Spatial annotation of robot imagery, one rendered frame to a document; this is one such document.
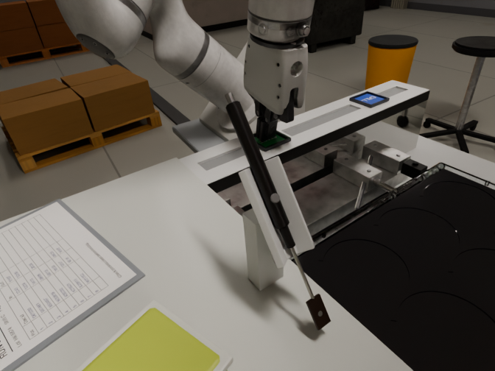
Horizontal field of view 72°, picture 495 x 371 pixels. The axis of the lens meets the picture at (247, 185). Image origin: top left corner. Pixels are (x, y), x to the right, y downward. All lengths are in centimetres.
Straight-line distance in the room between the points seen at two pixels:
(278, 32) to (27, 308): 41
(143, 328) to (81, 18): 55
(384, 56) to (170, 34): 234
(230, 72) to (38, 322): 62
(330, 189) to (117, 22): 47
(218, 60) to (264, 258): 56
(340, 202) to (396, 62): 244
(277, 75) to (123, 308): 34
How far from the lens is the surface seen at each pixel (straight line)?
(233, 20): 707
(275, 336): 32
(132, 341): 25
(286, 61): 48
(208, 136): 94
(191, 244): 40
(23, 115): 280
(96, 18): 68
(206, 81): 80
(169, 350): 24
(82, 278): 40
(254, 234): 29
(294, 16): 47
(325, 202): 58
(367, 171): 62
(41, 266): 44
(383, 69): 298
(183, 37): 76
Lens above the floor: 124
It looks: 35 degrees down
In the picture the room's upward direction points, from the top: 4 degrees counter-clockwise
